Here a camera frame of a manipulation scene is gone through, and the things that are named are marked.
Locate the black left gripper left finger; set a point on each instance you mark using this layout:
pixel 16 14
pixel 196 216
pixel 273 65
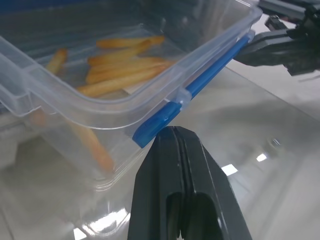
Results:
pixel 155 180

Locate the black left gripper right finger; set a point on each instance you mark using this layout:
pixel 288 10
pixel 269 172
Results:
pixel 210 180

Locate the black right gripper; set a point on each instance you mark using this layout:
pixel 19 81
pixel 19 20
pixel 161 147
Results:
pixel 306 50

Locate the clear food container blue latches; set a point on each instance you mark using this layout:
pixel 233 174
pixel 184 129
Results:
pixel 105 110

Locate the golden french fry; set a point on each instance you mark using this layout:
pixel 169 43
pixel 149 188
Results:
pixel 132 64
pixel 125 76
pixel 117 56
pixel 56 61
pixel 130 41
pixel 98 148
pixel 110 87

